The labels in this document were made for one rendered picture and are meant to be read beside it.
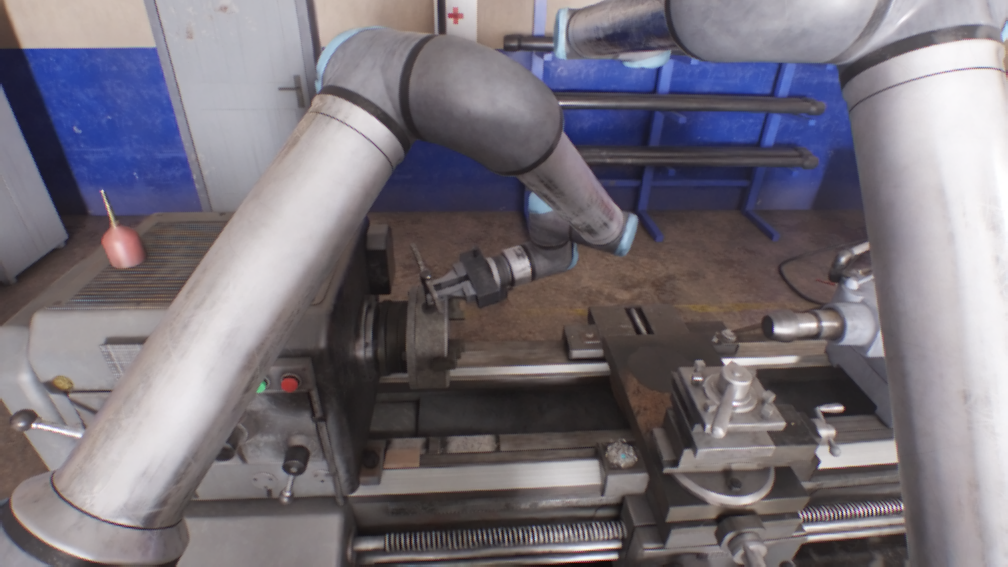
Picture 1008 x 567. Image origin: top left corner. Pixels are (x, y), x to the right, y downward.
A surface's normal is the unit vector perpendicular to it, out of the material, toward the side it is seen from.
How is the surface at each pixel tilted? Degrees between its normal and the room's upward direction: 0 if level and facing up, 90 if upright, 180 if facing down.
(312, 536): 32
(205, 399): 72
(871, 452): 36
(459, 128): 104
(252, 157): 90
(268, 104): 90
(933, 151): 67
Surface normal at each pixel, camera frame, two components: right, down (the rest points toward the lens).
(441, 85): -0.09, 0.16
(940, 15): -0.40, -0.11
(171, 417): 0.41, -0.09
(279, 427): 0.07, 0.51
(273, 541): 0.07, -0.47
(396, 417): 0.03, -0.87
